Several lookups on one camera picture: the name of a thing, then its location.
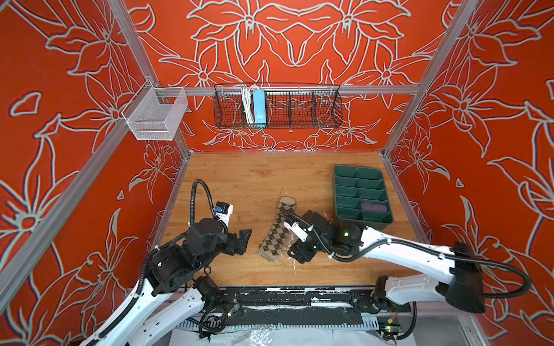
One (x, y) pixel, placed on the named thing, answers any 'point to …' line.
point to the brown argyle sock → (275, 244)
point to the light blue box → (260, 108)
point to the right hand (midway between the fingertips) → (290, 248)
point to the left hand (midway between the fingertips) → (238, 228)
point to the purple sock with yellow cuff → (374, 207)
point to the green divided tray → (361, 194)
